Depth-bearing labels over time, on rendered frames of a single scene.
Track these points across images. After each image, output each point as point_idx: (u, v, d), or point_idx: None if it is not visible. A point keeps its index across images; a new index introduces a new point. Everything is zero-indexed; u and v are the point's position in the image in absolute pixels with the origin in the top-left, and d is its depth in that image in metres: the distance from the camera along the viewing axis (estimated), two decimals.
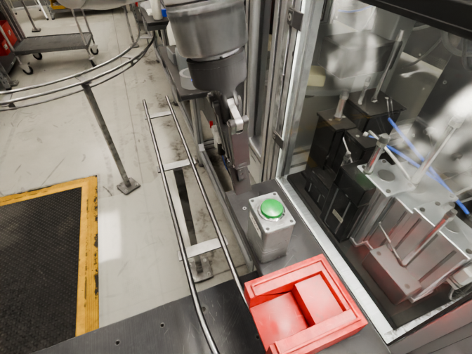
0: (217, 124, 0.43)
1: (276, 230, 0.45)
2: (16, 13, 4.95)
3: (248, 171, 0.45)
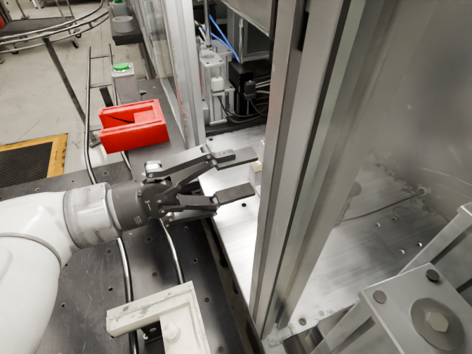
0: (179, 159, 0.40)
1: (119, 76, 0.70)
2: (7, 3, 5.19)
3: (232, 201, 0.48)
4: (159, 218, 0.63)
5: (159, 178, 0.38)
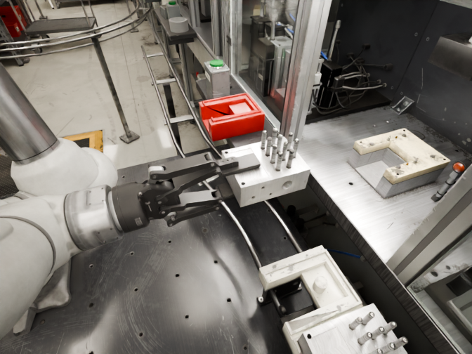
0: (182, 164, 0.41)
1: (217, 72, 0.77)
2: None
3: None
4: None
5: (162, 180, 0.39)
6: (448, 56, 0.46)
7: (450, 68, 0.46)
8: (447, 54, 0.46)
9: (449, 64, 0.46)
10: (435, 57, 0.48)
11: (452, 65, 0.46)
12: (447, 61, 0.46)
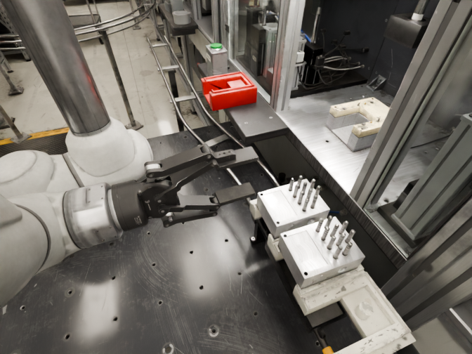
0: (179, 159, 0.40)
1: (216, 53, 0.90)
2: None
3: (232, 201, 0.48)
4: None
5: (159, 178, 0.38)
6: (397, 30, 0.59)
7: (398, 40, 0.59)
8: (395, 29, 0.59)
9: (397, 36, 0.59)
10: (388, 31, 0.61)
11: (400, 37, 0.59)
12: (396, 34, 0.59)
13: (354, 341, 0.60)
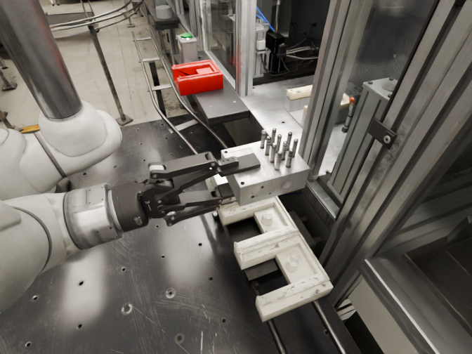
0: (182, 163, 0.41)
1: (186, 42, 0.96)
2: None
3: None
4: (219, 140, 0.89)
5: (162, 179, 0.39)
6: None
7: None
8: None
9: None
10: None
11: None
12: None
13: None
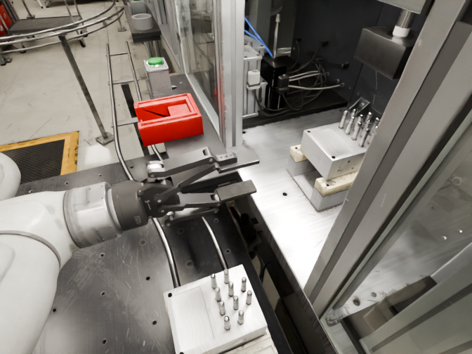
0: (180, 161, 0.41)
1: (154, 71, 0.71)
2: (12, 2, 5.21)
3: (234, 199, 0.48)
4: None
5: (161, 178, 0.39)
6: (371, 51, 0.40)
7: (374, 65, 0.40)
8: (369, 48, 0.40)
9: (372, 60, 0.40)
10: (360, 52, 0.42)
11: (376, 61, 0.39)
12: (371, 57, 0.40)
13: None
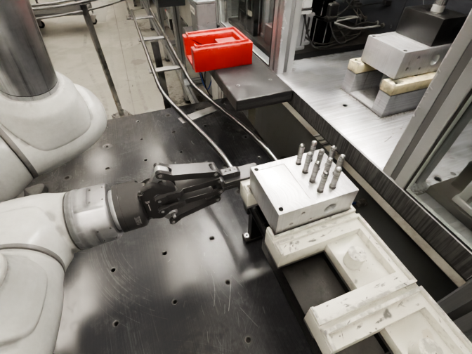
0: (185, 168, 0.42)
1: (202, 2, 0.72)
2: None
3: (237, 185, 0.45)
4: (248, 132, 0.65)
5: (166, 180, 0.39)
6: (412, 25, 0.50)
7: (414, 36, 0.50)
8: (411, 23, 0.50)
9: (413, 32, 0.50)
10: (402, 27, 0.52)
11: (416, 33, 0.49)
12: (411, 30, 0.50)
13: None
